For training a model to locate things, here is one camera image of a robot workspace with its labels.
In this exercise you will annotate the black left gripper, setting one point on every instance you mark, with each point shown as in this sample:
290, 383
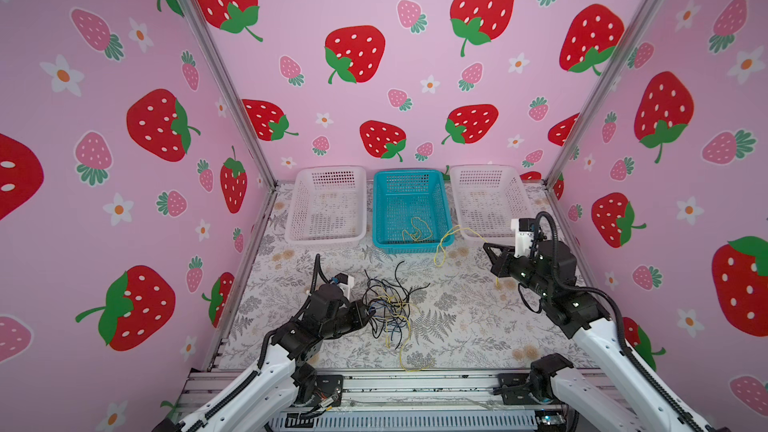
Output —
356, 309

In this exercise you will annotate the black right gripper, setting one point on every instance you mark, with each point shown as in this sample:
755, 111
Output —
498, 267

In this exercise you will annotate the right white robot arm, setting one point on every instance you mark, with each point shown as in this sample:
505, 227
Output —
543, 264

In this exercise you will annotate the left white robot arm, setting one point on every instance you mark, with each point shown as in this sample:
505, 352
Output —
282, 375

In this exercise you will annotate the right white plastic basket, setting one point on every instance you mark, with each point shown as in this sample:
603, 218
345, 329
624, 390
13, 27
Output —
488, 199

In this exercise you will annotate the white plastic basket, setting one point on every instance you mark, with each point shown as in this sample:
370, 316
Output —
488, 199
328, 208

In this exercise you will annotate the teal plastic basket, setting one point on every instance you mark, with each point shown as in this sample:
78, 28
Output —
410, 212

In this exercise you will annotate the left white plastic basket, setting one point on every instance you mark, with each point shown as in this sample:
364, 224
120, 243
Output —
328, 208

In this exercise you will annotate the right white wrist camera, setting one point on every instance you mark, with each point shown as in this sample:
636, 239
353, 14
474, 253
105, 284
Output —
528, 235

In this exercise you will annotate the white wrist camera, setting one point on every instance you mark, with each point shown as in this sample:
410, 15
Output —
528, 235
345, 282

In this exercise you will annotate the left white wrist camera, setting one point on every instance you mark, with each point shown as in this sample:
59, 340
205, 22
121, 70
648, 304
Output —
345, 282

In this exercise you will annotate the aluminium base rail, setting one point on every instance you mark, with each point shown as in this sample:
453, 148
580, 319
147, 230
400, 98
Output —
390, 400

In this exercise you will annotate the right aluminium corner post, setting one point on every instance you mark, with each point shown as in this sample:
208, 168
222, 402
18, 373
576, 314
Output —
642, 19

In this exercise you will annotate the aluminium corner post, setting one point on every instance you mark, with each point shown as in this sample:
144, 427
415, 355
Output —
226, 86
642, 19

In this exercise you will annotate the left aluminium corner post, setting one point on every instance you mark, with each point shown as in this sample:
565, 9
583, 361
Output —
226, 86

